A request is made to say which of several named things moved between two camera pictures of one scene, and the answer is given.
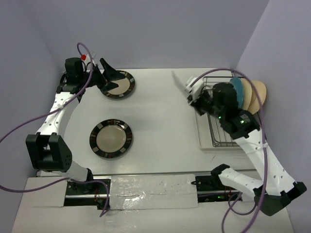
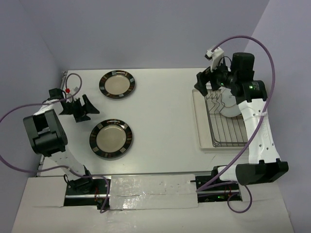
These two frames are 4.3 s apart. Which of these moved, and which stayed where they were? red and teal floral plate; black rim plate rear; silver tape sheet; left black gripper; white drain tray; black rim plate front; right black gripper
Moved: right black gripper; red and teal floral plate; left black gripper
Stayed: black rim plate rear; black rim plate front; silver tape sheet; white drain tray
